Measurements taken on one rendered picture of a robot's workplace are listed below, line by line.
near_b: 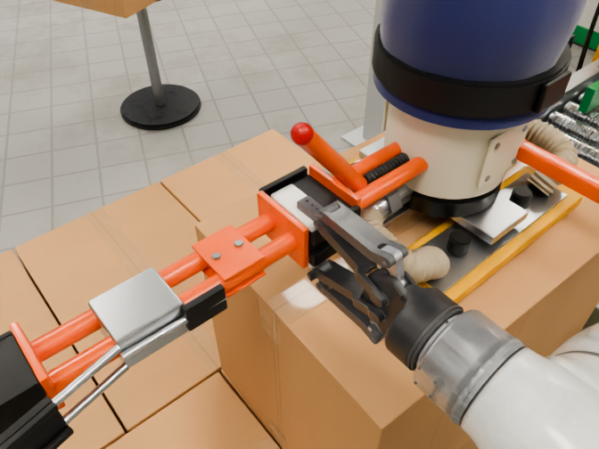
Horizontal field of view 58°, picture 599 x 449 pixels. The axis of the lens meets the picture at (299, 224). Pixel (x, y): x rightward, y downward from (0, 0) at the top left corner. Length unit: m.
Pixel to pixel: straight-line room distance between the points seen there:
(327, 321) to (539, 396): 0.31
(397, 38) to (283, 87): 2.39
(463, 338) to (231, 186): 1.10
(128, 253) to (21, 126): 1.73
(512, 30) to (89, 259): 1.08
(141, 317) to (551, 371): 0.35
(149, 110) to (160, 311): 2.37
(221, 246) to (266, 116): 2.22
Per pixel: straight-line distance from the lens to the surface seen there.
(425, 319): 0.50
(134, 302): 0.54
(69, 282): 1.35
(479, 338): 0.48
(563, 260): 0.84
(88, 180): 2.53
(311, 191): 0.63
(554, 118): 1.94
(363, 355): 0.67
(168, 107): 2.86
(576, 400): 0.47
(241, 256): 0.56
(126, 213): 1.48
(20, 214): 2.47
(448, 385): 0.48
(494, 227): 0.77
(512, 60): 0.61
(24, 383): 0.51
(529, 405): 0.46
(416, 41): 0.61
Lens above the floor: 1.51
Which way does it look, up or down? 44 degrees down
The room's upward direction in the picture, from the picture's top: straight up
